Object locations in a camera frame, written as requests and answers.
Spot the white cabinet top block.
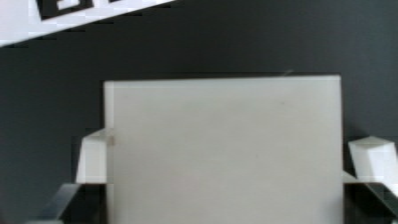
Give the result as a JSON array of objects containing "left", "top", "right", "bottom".
[{"left": 105, "top": 76, "right": 343, "bottom": 224}]

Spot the white marker base plate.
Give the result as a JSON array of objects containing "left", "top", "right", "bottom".
[{"left": 0, "top": 0, "right": 174, "bottom": 47}]

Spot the gripper left finger with black tip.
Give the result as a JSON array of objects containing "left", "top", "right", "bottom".
[{"left": 25, "top": 129, "right": 110, "bottom": 224}]

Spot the gripper right finger with black tip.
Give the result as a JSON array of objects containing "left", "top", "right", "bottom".
[{"left": 343, "top": 136, "right": 398, "bottom": 224}]

